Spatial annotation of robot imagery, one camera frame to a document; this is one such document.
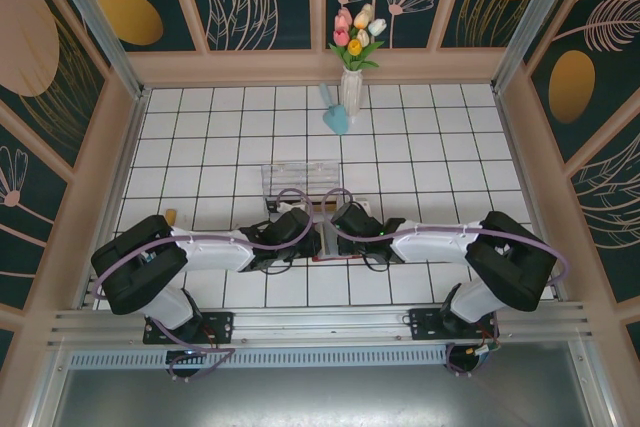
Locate red leather card holder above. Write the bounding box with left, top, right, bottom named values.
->
left=310, top=224, right=362, bottom=264

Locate clear acrylic card organizer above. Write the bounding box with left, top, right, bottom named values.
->
left=260, top=161, right=343, bottom=219

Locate light blue plastic scoop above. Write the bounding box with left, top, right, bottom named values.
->
left=318, top=82, right=350, bottom=136

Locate white ribbed vase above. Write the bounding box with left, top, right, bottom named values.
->
left=340, top=68, right=363, bottom=119

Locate grey metal panel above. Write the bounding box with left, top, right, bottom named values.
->
left=47, top=365, right=609, bottom=427

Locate artificial tulip bouquet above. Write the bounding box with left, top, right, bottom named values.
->
left=327, top=3, right=387, bottom=73

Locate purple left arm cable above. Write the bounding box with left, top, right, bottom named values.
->
left=92, top=188, right=317, bottom=381

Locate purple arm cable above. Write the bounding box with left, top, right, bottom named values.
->
left=322, top=188, right=571, bottom=377
left=92, top=188, right=317, bottom=381

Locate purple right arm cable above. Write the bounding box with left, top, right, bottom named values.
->
left=322, top=188, right=571, bottom=377

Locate aluminium front rail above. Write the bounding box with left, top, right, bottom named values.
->
left=47, top=300, right=595, bottom=349

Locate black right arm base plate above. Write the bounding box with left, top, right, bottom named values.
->
left=408, top=306, right=501, bottom=344

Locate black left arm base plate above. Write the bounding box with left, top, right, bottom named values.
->
left=143, top=310, right=236, bottom=346

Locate slotted grey cable duct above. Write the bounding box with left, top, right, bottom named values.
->
left=67, top=350, right=451, bottom=369

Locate aluminium frame post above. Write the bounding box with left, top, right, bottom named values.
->
left=40, top=0, right=152, bottom=100
left=491, top=0, right=572, bottom=94

